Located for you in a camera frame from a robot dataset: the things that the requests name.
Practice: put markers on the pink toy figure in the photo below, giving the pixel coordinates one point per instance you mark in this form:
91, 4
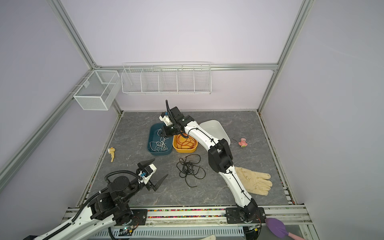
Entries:
243, 142

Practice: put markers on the purple silicone spatula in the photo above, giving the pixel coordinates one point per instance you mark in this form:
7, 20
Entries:
278, 228

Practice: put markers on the yellow plastic tub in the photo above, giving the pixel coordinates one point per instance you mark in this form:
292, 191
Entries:
183, 145

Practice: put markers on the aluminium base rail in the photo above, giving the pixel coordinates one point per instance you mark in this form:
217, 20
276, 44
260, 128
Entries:
188, 222

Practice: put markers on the beige work glove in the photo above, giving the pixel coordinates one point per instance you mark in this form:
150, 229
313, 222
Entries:
255, 182

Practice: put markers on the white plastic tub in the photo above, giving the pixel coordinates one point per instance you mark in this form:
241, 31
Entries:
214, 128

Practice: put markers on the yellow toy figure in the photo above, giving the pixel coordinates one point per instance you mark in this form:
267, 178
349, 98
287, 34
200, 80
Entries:
112, 151

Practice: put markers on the white mesh box basket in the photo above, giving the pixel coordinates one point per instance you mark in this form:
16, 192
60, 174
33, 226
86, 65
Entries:
99, 90

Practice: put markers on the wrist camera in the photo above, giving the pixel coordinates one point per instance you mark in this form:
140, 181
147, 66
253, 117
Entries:
146, 174
167, 118

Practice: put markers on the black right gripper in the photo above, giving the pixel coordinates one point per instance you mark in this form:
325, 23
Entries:
165, 129

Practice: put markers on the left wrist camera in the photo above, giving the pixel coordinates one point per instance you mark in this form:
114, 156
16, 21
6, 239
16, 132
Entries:
146, 174

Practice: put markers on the white wire shelf basket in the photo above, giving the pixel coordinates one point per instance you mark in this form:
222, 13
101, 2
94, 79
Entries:
166, 78

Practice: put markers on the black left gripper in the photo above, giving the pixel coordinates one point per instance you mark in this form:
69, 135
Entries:
150, 184

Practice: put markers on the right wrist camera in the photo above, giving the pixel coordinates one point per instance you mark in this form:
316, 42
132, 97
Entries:
167, 118

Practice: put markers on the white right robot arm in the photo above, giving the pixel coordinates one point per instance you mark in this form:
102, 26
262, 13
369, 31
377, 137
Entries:
219, 156

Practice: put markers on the teal plastic tub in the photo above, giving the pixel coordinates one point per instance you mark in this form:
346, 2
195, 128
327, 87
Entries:
158, 145

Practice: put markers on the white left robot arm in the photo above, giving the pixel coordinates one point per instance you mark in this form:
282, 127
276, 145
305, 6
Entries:
108, 207

